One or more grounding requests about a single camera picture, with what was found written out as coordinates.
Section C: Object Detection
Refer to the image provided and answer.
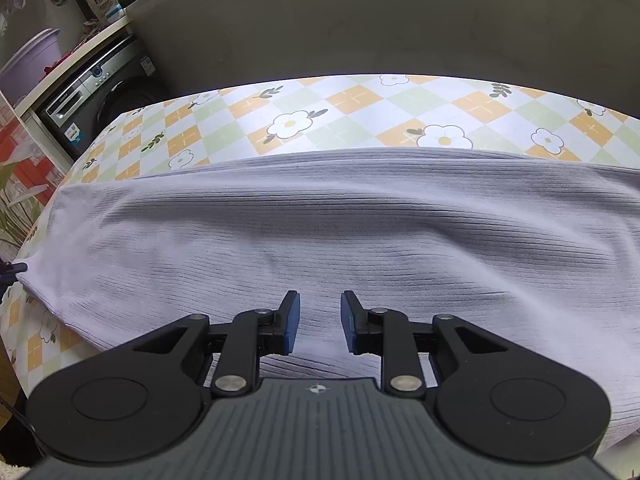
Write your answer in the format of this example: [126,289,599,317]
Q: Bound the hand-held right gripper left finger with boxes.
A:
[132,289,302,400]

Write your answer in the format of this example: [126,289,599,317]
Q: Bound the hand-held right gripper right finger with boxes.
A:
[340,289,509,400]

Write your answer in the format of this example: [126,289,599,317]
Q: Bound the lavender ribbed pants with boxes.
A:
[24,147,640,453]

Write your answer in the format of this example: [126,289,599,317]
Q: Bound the green plant leaves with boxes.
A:
[0,160,51,261]

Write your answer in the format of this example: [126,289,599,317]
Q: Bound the red patterned panel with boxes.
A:
[0,95,71,196]

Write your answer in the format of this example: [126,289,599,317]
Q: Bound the grey washing machine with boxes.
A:
[37,35,171,161]

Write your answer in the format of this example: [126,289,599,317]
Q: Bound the purple plastic basin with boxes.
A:
[0,27,63,103]

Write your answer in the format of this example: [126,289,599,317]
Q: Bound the flower checkered bed sheet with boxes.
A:
[0,74,640,396]

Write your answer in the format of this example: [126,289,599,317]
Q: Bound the white counter frame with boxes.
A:
[0,12,136,176]

